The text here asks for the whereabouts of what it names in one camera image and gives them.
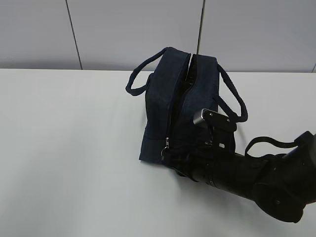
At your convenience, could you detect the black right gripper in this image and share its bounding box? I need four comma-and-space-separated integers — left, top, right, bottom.
161, 138, 235, 182

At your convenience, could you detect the dark blue lunch bag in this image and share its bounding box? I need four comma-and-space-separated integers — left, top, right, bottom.
125, 47, 248, 164

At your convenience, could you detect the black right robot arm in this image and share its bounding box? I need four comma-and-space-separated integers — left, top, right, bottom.
161, 131, 316, 223

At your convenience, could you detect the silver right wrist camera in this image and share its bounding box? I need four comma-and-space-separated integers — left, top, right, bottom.
193, 108, 237, 153

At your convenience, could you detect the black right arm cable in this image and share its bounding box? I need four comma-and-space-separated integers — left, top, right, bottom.
244, 135, 304, 158

